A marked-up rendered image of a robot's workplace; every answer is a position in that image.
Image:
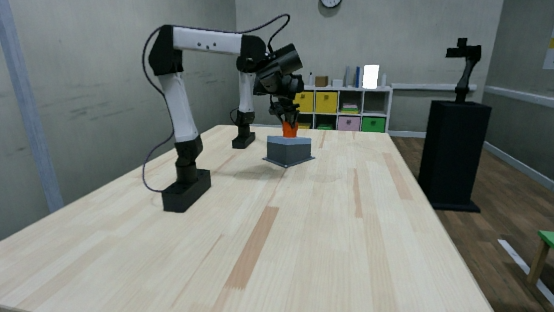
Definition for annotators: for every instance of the orange-red peg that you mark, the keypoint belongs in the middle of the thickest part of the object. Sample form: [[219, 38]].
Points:
[[288, 131]]

